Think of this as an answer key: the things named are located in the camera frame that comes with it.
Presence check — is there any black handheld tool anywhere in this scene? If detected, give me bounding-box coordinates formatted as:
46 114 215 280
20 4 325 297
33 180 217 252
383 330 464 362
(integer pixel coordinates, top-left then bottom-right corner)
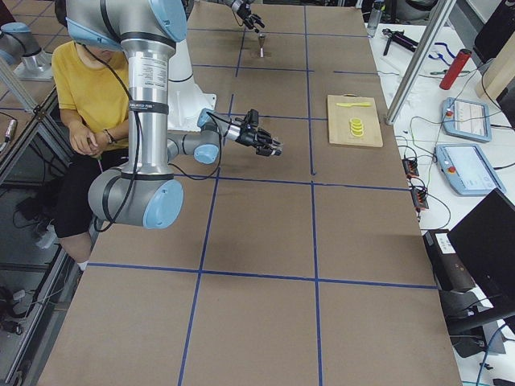
382 28 418 56

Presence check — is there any person in yellow shirt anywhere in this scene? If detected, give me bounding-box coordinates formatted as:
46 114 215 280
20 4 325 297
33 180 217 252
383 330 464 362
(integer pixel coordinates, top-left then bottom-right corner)
42 0 134 271

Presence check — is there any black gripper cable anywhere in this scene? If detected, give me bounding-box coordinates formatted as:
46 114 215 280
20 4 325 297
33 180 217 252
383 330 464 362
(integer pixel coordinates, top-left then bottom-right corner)
80 39 242 234

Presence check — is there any lemon slice front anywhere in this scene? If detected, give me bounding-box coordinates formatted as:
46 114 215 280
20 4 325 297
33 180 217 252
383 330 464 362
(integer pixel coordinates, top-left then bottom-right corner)
351 130 365 138

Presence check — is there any clear water bottle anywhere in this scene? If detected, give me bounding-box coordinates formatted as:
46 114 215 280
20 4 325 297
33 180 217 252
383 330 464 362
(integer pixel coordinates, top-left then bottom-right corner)
366 0 385 38

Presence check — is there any bamboo cutting board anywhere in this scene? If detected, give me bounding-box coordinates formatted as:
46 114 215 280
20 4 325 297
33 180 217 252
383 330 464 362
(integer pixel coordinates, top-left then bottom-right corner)
327 95 383 148

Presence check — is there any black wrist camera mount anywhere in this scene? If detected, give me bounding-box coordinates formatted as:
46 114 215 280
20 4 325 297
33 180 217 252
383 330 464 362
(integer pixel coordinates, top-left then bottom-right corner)
244 109 259 127

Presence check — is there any orange circuit board upper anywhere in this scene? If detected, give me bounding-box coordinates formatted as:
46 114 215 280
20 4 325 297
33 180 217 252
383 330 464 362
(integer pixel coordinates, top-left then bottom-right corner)
402 158 419 178

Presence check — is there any teach pendant with red button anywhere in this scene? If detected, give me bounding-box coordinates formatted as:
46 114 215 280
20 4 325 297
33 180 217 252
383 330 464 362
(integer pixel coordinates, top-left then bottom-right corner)
442 97 492 143

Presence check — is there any red thermos bottle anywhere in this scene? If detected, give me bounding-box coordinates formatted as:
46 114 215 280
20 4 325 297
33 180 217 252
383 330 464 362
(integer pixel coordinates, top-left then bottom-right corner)
439 48 472 90

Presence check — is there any steel double jigger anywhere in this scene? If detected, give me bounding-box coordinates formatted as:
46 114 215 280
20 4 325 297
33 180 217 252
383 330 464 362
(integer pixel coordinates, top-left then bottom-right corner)
257 33 266 58

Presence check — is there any orange circuit board lower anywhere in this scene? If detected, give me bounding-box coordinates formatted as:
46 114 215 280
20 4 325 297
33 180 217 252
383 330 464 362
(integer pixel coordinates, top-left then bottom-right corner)
410 187 429 211

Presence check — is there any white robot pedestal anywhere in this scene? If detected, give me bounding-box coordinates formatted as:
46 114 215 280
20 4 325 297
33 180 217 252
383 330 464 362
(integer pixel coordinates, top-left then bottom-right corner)
167 40 216 132

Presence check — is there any black computer box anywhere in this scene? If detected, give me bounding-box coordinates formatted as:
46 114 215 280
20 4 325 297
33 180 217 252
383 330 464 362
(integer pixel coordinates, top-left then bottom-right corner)
423 229 476 293

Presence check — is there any black monitor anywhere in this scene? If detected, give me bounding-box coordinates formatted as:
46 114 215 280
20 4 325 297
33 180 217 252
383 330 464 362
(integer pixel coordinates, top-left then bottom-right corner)
448 188 514 302

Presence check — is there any blue lanyard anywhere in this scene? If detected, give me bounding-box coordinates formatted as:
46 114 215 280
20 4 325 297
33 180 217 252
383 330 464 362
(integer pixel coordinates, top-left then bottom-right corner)
428 42 456 64

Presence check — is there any aluminium frame post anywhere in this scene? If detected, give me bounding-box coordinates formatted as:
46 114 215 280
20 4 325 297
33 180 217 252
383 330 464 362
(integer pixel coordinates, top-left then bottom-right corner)
385 0 456 125

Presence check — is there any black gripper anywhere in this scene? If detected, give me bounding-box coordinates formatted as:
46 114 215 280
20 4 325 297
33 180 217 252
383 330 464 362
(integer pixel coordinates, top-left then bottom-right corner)
236 0 265 33
236 124 282 157

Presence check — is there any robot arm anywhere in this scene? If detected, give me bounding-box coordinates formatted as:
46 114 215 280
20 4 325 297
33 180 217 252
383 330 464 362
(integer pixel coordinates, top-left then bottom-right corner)
66 1 282 229
216 0 266 33

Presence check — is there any orange circuit board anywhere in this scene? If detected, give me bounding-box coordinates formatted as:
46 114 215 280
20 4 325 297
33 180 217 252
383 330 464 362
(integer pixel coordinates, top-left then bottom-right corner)
402 158 419 178
410 187 429 211

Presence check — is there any yellow plastic knife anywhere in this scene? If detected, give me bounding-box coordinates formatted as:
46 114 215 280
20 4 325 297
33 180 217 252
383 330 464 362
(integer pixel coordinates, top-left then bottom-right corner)
336 102 372 108

